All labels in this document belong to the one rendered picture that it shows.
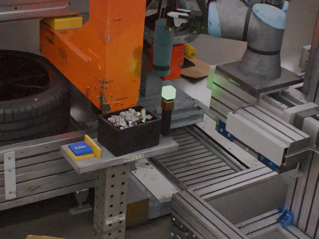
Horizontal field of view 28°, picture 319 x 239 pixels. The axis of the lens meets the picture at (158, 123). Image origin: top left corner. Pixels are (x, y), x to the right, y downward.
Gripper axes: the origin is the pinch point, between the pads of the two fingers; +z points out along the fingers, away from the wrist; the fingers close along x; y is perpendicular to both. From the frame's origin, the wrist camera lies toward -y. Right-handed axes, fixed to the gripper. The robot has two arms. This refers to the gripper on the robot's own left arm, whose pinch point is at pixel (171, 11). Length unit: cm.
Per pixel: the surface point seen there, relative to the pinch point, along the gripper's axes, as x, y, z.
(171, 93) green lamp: -41.7, 18.0, -11.3
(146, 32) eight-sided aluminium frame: 16.0, 17.8, 13.9
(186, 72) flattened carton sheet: 126, 84, 11
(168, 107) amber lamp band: -42.4, 24.0, -10.7
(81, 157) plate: -70, 36, 15
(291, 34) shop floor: 236, 86, -52
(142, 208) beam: -42, 74, -4
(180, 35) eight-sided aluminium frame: 28.7, 21.4, 0.1
